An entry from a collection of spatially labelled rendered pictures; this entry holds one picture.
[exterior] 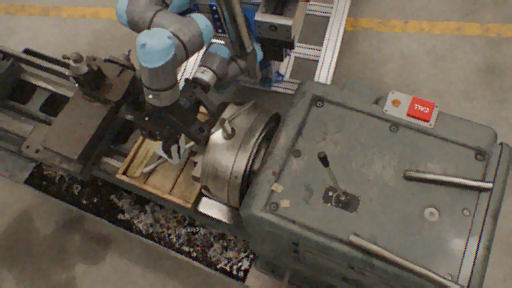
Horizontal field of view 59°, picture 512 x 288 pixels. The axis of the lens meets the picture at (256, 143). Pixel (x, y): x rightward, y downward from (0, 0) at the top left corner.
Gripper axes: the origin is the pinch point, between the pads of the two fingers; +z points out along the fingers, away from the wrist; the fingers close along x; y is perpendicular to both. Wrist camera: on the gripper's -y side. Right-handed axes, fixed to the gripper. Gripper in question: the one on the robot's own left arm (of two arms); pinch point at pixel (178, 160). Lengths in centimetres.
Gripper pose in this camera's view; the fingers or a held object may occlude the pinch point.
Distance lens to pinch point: 115.1
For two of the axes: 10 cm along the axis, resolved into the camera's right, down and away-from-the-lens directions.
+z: -0.4, 7.0, 7.1
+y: -9.1, -3.1, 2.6
